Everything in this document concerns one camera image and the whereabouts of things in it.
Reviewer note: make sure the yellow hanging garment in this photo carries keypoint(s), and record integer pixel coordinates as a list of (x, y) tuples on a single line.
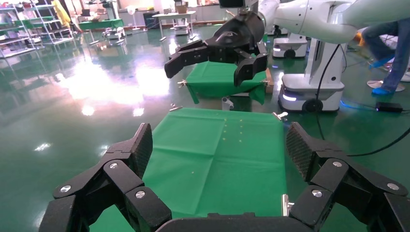
[(62, 14)]

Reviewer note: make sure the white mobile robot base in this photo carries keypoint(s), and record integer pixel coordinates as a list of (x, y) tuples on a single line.
[(288, 44)]

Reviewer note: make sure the green table cloth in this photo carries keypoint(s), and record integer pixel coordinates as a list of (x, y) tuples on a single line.
[(208, 160), (211, 80)]

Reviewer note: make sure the black power adapter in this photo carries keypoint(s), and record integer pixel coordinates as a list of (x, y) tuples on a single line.
[(389, 107)]

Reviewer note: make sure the standing person in jeans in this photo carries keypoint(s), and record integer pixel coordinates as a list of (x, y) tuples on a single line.
[(397, 57)]

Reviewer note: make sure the white standing fan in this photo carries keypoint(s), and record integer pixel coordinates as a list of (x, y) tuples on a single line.
[(131, 11)]

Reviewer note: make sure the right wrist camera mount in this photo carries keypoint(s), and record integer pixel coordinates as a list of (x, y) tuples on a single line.
[(232, 3)]

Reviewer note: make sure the small white machine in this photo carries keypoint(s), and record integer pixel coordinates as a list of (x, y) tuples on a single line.
[(181, 29)]

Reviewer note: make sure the metal binder clip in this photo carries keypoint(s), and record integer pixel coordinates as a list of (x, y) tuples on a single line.
[(286, 205), (182, 83), (281, 115), (175, 108)]

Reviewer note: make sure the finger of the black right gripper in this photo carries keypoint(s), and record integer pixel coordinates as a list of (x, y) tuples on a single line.
[(185, 57), (251, 69)]

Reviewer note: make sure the cardboard box on table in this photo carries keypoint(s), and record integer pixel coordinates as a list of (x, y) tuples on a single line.
[(181, 9)]

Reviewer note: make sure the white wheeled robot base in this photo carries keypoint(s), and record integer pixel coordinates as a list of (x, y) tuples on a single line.
[(320, 86)]

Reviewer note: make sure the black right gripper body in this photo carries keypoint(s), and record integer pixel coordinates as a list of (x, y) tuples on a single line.
[(237, 35)]

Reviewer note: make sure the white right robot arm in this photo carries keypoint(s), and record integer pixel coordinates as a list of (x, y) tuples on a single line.
[(314, 19)]

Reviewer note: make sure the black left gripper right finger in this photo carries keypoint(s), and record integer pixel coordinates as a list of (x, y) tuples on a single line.
[(349, 189)]

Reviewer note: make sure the green covered table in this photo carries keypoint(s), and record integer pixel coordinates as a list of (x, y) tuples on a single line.
[(102, 24)]

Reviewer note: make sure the white round floor plate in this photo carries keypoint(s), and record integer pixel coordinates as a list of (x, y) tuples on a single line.
[(373, 84)]

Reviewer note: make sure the black cabinet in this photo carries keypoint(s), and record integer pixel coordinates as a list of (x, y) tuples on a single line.
[(151, 20)]

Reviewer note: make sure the grey metal shelf rack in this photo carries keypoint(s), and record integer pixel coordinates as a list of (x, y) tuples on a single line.
[(16, 41), (54, 40)]

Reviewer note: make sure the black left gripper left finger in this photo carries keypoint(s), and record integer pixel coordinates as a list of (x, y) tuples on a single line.
[(96, 195)]

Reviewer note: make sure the white long-legged table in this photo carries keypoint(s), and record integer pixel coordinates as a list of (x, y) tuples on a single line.
[(174, 14)]

